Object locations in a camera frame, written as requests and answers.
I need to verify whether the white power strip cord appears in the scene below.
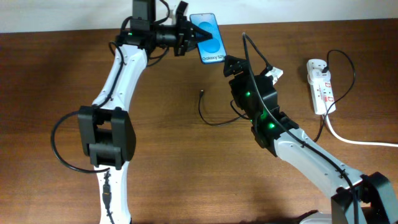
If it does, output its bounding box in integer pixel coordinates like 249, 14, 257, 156
323, 113, 398, 148

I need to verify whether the black USB charging cable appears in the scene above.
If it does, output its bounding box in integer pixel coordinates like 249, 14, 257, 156
198, 49, 357, 142

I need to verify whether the white power strip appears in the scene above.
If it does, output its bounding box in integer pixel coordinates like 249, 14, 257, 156
307, 59, 336, 115

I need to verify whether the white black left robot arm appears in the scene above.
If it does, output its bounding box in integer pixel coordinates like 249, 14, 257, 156
78, 1, 212, 224

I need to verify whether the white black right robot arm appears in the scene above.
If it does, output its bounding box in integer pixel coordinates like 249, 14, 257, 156
224, 55, 397, 223

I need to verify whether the white USB charger plug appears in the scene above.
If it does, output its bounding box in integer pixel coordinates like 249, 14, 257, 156
307, 67, 331, 85

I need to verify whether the blue Galaxy smartphone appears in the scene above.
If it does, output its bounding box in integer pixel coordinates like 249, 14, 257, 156
190, 13, 226, 64

